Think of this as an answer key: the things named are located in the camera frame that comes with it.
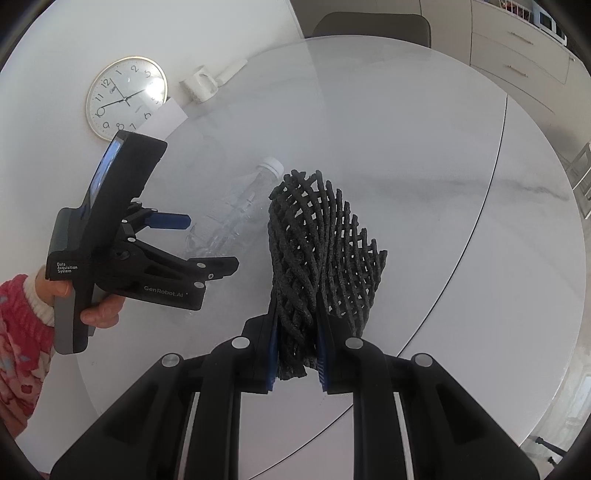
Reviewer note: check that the black foam net sleeve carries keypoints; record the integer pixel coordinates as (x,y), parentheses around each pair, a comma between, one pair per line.
(318,240)

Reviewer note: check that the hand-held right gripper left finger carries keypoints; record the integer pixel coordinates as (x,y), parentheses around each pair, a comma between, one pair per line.
(273,350)

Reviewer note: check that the clear plastic bottle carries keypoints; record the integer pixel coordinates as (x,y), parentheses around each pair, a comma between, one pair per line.
(251,189)

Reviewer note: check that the white stool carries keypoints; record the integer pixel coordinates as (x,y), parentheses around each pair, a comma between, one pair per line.
(581,170)

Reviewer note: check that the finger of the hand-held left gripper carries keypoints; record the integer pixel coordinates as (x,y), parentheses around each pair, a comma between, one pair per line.
(184,270)
(171,220)

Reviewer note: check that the white mug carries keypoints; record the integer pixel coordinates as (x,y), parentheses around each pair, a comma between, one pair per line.
(198,85)

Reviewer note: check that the white plastic object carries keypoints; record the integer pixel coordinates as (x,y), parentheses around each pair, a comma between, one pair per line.
(231,71)

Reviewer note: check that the small white appliance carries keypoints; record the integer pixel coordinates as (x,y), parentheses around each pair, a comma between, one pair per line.
(551,23)

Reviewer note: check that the round wall clock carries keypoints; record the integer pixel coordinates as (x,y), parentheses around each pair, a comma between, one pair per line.
(120,92)

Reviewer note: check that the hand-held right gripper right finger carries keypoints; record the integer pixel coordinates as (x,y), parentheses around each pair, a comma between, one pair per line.
(322,364)

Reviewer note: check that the white cardboard box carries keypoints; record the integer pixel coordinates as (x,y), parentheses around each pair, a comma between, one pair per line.
(166,117)

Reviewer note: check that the beige drawer cabinet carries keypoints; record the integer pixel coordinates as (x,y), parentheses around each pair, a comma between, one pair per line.
(521,46)

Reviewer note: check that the grey chair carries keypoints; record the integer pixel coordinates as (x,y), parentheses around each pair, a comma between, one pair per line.
(369,27)

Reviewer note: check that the person's left hand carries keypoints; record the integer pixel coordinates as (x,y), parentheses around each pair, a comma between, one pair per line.
(104,314)

